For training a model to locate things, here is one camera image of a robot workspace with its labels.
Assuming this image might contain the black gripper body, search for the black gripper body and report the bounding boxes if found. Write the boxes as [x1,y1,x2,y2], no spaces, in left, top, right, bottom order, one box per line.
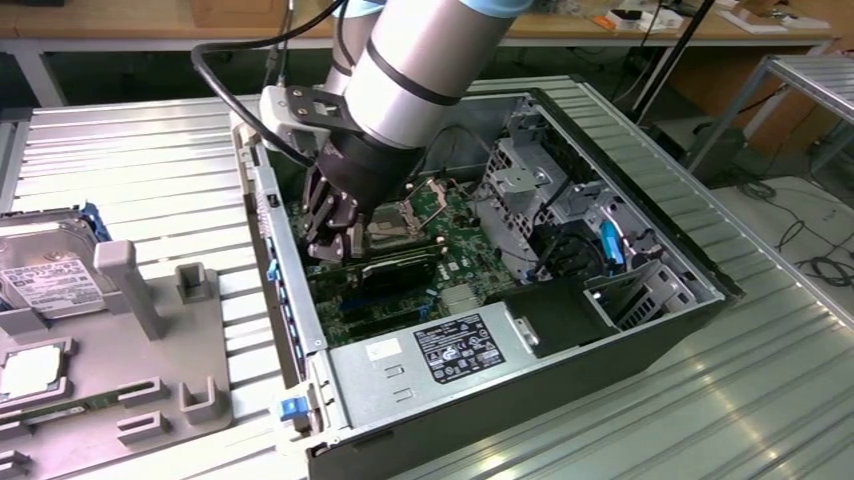
[312,129,428,219]

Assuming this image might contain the green Nvidia Quadro graphics card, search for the green Nvidia Quadro graphics card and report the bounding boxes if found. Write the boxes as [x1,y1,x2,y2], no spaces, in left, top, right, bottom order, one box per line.
[303,249,446,301]

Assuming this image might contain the CPU socket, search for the CPU socket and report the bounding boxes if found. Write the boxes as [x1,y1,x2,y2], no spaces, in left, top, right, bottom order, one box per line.
[370,202,428,246]

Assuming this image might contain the silver socket cover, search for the silver socket cover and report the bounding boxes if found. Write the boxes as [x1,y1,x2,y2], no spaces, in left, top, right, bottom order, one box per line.
[399,177,455,221]

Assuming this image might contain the blue expansion slot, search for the blue expansion slot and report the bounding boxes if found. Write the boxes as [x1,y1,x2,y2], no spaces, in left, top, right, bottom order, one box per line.
[338,293,402,315]

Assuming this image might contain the green Dell motherboard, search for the green Dell motherboard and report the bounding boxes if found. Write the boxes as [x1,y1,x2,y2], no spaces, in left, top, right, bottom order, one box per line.
[303,184,529,349]

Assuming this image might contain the silver chipset heatsink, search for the silver chipset heatsink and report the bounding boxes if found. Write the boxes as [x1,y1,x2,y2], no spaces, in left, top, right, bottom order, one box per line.
[440,285,480,307]

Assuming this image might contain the silver disk bay cage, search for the silver disk bay cage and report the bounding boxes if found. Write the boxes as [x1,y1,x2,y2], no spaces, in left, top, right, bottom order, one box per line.
[476,97,606,264]

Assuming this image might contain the white power supply sticker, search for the white power supply sticker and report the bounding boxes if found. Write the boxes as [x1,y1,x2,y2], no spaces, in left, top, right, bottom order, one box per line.
[362,337,407,359]

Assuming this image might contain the black power supply label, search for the black power supply label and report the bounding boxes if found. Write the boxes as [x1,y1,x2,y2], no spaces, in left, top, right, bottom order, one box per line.
[411,312,503,386]

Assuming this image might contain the silver power supply unit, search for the silver power supply unit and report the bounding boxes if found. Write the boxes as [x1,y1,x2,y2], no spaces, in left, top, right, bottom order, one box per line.
[324,299,542,431]

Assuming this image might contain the black plastic shroud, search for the black plastic shroud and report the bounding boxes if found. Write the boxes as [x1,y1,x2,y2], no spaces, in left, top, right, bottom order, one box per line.
[483,274,626,359]

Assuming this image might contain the blue disk bay latch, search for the blue disk bay latch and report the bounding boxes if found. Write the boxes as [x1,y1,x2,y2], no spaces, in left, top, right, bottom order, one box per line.
[598,219,626,276]

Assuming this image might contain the grey plastic parts rack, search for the grey plastic parts rack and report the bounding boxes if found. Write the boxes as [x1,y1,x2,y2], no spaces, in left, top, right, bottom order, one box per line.
[0,239,235,480]

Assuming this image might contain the silver hard disk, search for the silver hard disk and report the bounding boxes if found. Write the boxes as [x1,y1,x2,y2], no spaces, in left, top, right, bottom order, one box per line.
[0,209,95,321]

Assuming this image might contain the open grey PC case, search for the open grey PC case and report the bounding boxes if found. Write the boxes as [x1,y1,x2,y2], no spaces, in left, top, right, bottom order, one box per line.
[230,74,746,480]

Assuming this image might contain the silver perforated disk bay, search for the silver perforated disk bay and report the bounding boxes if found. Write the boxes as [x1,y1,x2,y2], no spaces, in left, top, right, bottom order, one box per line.
[582,259,699,334]

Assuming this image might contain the wooden desk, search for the wooden desk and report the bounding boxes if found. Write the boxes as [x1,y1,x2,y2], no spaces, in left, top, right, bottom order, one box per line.
[0,0,835,109]

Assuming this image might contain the dark bin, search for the dark bin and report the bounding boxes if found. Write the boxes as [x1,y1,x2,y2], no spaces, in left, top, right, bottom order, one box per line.
[650,117,746,186]

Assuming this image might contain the orange black box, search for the orange black box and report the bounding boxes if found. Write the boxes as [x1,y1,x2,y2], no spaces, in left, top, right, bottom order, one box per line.
[591,7,690,32]

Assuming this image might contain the green RAM stick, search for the green RAM stick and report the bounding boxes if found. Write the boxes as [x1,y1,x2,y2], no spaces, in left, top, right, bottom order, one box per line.
[0,383,148,421]

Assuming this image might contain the black stand pole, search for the black stand pole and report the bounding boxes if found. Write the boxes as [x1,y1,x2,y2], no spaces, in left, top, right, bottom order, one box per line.
[630,0,719,111]

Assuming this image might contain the silver CPU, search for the silver CPU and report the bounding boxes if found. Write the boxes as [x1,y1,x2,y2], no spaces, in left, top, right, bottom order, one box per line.
[0,344,68,401]

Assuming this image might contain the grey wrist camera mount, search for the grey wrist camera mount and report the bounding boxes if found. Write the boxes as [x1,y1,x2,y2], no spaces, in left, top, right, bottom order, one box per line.
[256,83,352,151]

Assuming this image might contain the thin grey cable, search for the thin grey cable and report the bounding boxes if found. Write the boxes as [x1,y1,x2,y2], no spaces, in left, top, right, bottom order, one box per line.
[264,0,299,89]

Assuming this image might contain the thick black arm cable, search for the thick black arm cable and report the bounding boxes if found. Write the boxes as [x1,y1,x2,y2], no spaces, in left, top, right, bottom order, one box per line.
[190,0,348,169]

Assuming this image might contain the aluminium frame table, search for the aluminium frame table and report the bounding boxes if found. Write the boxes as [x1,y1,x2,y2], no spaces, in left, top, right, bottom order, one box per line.
[686,52,854,171]

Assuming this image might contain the tangled black cables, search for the tangled black cables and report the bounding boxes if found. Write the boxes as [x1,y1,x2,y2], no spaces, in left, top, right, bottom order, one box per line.
[773,197,854,289]

